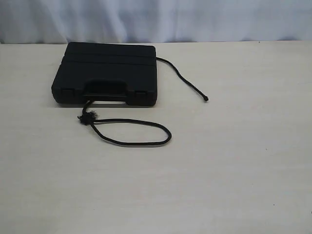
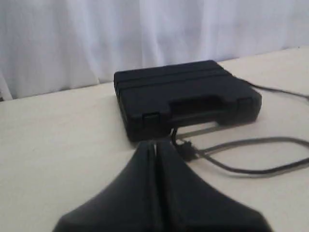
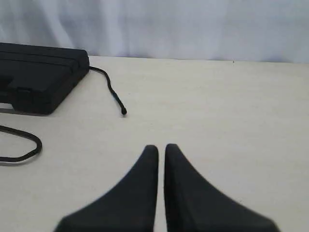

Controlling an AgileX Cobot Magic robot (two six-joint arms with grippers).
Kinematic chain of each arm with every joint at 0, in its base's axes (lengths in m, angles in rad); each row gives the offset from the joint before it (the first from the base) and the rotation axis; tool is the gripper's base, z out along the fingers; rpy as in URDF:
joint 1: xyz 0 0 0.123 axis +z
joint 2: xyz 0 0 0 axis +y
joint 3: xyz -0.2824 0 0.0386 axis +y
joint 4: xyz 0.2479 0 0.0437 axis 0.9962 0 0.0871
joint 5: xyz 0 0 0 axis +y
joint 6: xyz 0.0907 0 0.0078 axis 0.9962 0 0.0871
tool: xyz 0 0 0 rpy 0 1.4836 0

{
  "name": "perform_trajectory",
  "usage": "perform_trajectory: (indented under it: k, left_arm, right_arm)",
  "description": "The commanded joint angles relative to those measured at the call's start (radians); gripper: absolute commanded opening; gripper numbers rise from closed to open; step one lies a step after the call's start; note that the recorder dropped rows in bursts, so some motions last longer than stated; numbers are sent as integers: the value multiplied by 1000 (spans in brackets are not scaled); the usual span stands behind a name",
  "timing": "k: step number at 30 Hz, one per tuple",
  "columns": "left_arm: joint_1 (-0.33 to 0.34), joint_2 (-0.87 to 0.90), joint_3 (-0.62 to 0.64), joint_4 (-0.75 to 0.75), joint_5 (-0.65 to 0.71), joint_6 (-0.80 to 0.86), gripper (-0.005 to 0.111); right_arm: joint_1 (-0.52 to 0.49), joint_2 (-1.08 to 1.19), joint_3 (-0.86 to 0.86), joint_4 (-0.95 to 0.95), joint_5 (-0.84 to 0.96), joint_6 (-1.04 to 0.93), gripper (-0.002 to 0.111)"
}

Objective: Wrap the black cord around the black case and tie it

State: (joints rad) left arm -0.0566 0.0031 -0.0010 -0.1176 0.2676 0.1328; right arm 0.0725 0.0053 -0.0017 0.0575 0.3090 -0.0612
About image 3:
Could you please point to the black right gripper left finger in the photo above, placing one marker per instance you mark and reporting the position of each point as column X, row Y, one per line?
column 129, row 206

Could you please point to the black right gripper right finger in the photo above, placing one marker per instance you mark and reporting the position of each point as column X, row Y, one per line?
column 193, row 204

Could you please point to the black rectangular power adapter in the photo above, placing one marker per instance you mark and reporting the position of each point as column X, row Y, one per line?
column 36, row 79

